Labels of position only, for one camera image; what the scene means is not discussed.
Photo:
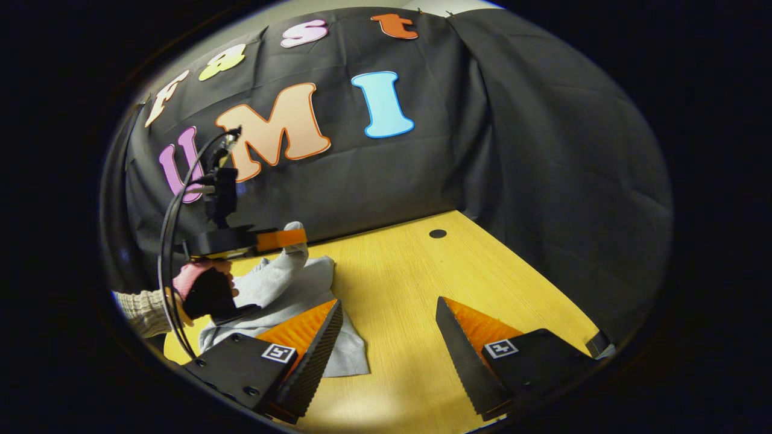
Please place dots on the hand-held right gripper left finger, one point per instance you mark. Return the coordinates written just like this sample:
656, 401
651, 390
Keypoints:
313, 367

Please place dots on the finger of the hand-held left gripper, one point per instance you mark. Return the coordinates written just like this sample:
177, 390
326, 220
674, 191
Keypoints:
280, 240

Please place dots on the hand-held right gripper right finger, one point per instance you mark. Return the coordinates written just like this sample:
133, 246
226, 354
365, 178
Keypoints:
464, 361

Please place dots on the grey zip-neck sweatshirt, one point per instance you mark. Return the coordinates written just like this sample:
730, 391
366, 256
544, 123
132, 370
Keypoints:
283, 283

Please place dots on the black backdrop cloth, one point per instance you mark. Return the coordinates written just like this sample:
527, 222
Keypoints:
422, 175

